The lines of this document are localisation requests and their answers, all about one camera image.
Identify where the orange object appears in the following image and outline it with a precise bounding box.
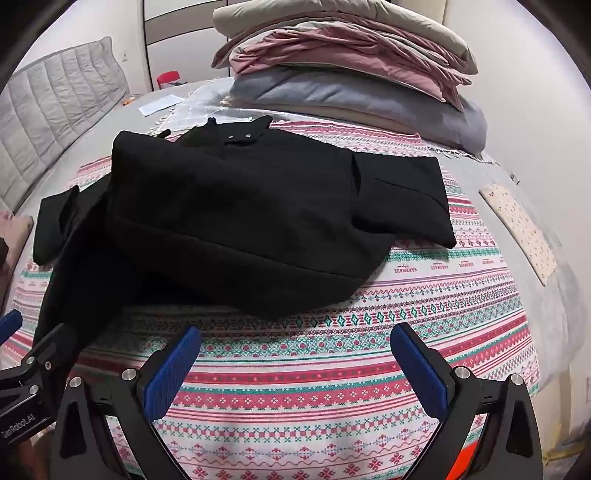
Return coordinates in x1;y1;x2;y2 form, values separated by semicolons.
455;440;482;480

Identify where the beige folded quilt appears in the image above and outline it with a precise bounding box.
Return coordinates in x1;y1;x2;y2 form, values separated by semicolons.
212;0;479;75

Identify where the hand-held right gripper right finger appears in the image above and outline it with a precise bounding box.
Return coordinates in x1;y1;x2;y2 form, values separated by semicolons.
390;322;544;480

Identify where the red green patterned blanket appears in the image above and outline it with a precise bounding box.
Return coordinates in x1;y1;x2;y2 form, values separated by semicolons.
0;117;542;480

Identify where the white paper sheet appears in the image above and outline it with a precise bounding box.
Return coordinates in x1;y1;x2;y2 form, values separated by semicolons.
139;93;185;116

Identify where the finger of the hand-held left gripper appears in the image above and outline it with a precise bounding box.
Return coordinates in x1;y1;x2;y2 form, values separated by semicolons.
0;309;23;345
24;323;78;385

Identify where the grey quilted headboard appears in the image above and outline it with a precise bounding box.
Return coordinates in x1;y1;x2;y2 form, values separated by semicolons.
0;37;131;214

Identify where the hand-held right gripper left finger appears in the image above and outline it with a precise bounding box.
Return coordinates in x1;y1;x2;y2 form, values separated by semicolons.
50;326;202;480

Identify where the cream floral cloth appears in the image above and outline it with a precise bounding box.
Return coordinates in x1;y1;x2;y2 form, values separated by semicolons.
479;182;560;285

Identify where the white wardrobe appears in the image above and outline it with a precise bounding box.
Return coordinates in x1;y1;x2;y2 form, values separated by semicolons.
143;0;228;93

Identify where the pink pillow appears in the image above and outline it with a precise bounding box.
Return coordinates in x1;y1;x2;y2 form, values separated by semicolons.
0;210;34;246

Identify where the black coat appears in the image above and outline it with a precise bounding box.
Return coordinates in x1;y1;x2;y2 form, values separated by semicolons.
31;116;458;365

